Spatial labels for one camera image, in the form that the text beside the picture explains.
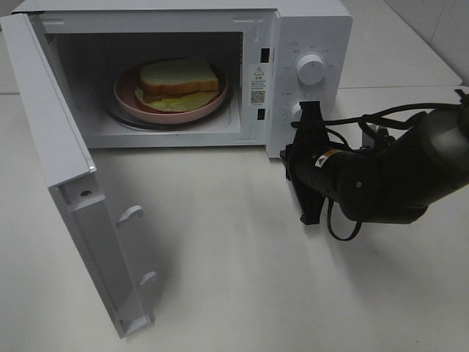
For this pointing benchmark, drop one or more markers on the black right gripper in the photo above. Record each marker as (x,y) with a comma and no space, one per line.
(310,142)

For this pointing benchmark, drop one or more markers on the white timer knob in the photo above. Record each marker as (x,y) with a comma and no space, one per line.
(296,113)

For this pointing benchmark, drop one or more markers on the toy sandwich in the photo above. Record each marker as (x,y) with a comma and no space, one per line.
(176,85)

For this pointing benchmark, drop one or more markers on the pink plate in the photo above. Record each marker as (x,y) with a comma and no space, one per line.
(125,85)

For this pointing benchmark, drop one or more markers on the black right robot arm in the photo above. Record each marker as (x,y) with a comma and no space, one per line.
(411,164)

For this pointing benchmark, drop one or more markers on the upper white power knob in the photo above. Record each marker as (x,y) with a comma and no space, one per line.
(310,69)

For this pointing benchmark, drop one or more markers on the white warning label sticker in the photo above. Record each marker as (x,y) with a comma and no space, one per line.
(258,84)

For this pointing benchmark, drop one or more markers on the white microwave oven body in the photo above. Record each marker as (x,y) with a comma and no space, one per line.
(92,42)

